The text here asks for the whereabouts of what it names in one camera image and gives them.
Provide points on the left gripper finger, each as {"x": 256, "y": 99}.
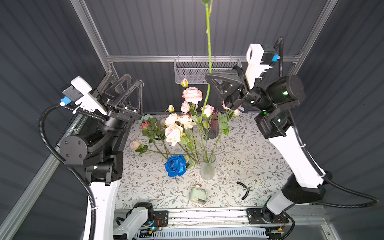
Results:
{"x": 117, "y": 90}
{"x": 132, "y": 98}

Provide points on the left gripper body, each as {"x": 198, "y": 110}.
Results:
{"x": 108, "y": 107}

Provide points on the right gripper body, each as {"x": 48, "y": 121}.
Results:
{"x": 254, "y": 100}

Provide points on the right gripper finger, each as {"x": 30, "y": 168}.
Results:
{"x": 242, "y": 77}
{"x": 220, "y": 82}

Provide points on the white blue rose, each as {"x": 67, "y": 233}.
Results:
{"x": 236, "y": 113}

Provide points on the pink rose stem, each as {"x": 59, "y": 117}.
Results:
{"x": 207, "y": 114}

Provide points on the pink peony flower spray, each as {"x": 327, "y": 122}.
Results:
{"x": 192, "y": 95}

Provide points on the dark red glass vase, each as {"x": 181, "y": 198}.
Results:
{"x": 215, "y": 129}

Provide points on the cream rose stem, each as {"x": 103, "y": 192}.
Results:
{"x": 175, "y": 135}

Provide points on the cream white flower spray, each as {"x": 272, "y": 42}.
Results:
{"x": 177, "y": 123}

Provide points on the coral red rose stem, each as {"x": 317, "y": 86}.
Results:
{"x": 208, "y": 32}

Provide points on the clear frosted glass vase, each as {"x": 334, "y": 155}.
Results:
{"x": 208, "y": 166}

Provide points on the orange pink peony spray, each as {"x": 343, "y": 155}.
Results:
{"x": 224, "y": 123}

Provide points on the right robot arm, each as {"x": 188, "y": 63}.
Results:
{"x": 274, "y": 121}

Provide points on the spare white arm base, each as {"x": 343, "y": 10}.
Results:
{"x": 142, "y": 215}

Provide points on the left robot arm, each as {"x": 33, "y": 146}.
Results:
{"x": 98, "y": 148}

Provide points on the flower bunch on table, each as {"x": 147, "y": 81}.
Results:
{"x": 149, "y": 137}

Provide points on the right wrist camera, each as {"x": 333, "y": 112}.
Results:
{"x": 259, "y": 58}

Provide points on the white wire wall basket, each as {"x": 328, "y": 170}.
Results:
{"x": 194, "y": 70}

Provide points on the aluminium front rail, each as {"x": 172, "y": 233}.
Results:
{"x": 304, "y": 215}

